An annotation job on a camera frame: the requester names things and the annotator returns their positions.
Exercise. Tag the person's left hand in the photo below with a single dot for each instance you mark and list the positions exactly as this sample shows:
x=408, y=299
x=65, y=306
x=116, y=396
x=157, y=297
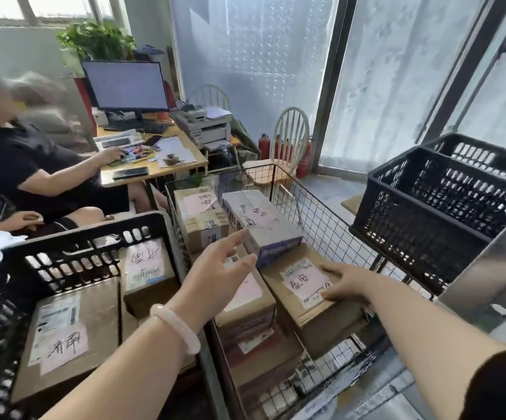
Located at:
x=213, y=279

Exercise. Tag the person's right hand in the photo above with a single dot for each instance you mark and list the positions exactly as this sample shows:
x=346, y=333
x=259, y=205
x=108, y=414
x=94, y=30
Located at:
x=353, y=284

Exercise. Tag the tall cardboard box pink label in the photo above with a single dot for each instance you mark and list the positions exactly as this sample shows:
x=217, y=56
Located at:
x=196, y=227

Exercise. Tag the small cardboard box pink label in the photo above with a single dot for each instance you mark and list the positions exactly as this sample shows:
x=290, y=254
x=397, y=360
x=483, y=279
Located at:
x=156, y=297

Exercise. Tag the white blue box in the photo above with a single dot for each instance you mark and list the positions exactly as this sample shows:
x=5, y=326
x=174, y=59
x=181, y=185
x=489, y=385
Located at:
x=253, y=214

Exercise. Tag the brown cardboard box green label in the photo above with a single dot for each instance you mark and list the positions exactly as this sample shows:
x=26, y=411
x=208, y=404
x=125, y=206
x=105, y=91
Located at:
x=270, y=358

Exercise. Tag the large cardboard box pink note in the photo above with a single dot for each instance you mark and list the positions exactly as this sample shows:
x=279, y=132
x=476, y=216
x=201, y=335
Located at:
x=100, y=310

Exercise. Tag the person's left forearm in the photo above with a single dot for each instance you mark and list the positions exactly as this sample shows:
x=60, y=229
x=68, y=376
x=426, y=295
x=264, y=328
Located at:
x=126, y=380

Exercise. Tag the person's right forearm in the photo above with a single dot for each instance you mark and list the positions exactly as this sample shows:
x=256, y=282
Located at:
x=432, y=345

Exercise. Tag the person's black sleeve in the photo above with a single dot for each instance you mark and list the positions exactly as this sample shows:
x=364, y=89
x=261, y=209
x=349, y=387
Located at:
x=502, y=389

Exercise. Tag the white wooden chair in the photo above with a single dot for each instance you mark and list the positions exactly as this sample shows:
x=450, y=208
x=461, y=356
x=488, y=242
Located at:
x=261, y=170
x=209, y=86

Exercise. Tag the wooden office desk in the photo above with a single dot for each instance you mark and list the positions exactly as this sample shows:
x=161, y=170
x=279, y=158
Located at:
x=156, y=170

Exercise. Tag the brown tape roll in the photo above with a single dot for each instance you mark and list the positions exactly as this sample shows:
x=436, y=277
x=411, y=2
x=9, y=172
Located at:
x=172, y=160

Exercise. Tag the black smartphone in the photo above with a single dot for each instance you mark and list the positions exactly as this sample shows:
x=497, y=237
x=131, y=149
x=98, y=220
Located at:
x=130, y=173

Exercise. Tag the white paper sheets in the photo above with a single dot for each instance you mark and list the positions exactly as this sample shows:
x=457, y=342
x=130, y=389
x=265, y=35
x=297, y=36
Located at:
x=174, y=144

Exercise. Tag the white printer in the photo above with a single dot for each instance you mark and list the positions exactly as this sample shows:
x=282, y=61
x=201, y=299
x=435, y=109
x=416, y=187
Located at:
x=209, y=131

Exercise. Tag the white notebook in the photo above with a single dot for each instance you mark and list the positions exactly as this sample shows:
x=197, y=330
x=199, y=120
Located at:
x=137, y=137

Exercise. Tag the black keyboard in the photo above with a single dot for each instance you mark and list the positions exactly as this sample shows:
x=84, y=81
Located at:
x=148, y=126

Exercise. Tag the frosted glass partition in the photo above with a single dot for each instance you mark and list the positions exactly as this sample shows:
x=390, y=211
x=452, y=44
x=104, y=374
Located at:
x=388, y=83

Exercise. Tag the computer monitor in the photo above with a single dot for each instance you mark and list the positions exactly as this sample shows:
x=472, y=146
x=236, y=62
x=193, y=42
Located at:
x=126, y=85

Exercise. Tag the red cabinet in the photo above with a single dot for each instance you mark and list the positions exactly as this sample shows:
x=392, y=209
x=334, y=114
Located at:
x=84, y=100

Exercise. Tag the green potted plant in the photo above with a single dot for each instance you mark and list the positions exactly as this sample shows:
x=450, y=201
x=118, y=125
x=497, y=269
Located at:
x=95, y=39

